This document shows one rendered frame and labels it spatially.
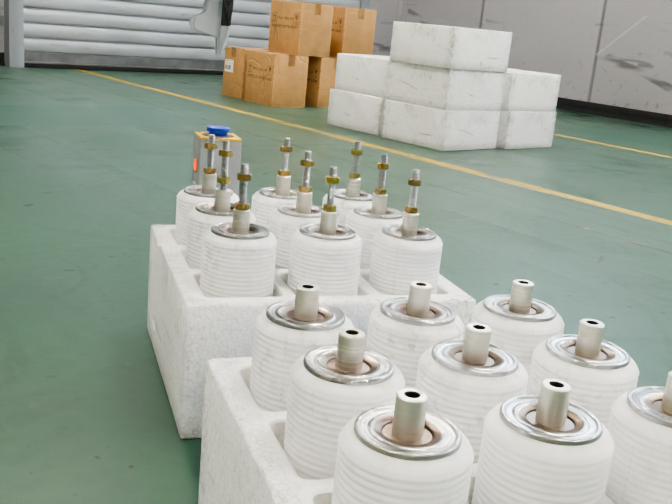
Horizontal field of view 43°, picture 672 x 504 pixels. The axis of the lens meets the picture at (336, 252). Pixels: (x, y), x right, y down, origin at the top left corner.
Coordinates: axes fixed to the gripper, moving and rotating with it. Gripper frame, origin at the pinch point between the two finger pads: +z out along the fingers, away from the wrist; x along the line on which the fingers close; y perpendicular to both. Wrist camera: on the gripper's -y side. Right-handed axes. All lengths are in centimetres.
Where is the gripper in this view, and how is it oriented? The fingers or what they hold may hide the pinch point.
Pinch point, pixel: (222, 47)
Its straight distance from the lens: 147.3
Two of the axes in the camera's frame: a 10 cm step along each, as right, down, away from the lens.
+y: -9.5, 0.0, -3.2
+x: 3.1, 2.8, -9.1
